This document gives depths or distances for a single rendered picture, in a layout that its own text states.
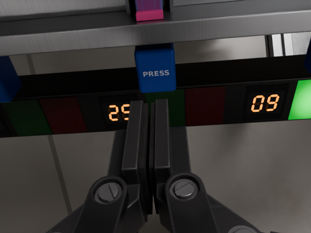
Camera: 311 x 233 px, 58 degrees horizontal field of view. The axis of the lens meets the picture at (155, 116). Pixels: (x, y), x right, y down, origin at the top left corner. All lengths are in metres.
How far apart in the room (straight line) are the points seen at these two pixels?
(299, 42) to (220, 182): 0.49
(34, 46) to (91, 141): 0.76
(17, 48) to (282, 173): 0.85
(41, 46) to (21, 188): 0.86
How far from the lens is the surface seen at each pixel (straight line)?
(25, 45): 0.17
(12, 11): 0.19
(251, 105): 0.22
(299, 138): 0.95
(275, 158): 0.92
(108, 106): 0.22
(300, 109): 0.24
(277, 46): 0.62
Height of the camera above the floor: 0.87
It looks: 84 degrees down
